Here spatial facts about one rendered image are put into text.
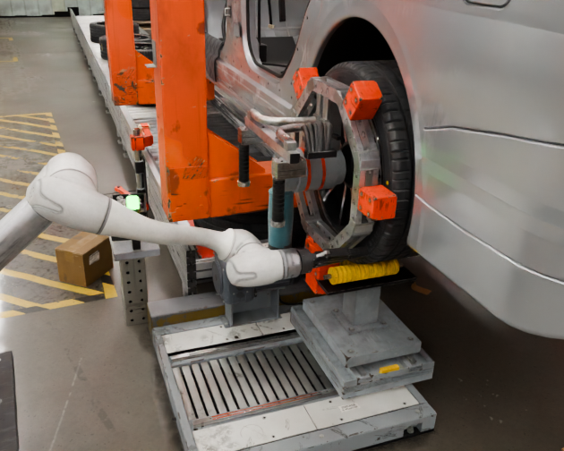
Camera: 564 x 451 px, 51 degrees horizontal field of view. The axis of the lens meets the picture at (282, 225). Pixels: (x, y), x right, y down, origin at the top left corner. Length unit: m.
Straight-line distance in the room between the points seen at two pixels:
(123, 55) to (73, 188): 2.60
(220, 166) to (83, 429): 1.05
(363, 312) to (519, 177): 1.07
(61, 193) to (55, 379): 1.07
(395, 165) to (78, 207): 0.85
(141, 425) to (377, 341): 0.87
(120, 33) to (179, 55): 1.94
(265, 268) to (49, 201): 0.60
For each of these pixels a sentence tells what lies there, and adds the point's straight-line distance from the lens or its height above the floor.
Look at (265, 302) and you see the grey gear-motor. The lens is 2.57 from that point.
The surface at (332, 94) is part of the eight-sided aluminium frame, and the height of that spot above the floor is 1.10.
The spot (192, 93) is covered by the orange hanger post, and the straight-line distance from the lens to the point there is 2.20.
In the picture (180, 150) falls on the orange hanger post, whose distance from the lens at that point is 2.24.
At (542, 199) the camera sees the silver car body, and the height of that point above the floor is 1.06.
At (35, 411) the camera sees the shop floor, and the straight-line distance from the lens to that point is 2.34.
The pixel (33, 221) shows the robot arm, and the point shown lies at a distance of 1.75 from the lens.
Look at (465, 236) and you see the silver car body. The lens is 1.48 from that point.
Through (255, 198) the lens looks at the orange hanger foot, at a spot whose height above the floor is 0.58.
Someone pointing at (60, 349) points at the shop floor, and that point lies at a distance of 2.61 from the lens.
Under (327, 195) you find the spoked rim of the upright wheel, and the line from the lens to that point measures 2.17.
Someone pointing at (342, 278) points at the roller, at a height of 0.51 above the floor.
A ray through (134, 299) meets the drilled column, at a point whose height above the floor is 0.13.
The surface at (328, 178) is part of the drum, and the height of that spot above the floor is 0.84.
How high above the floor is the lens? 1.49
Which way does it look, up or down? 25 degrees down
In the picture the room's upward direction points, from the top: 2 degrees clockwise
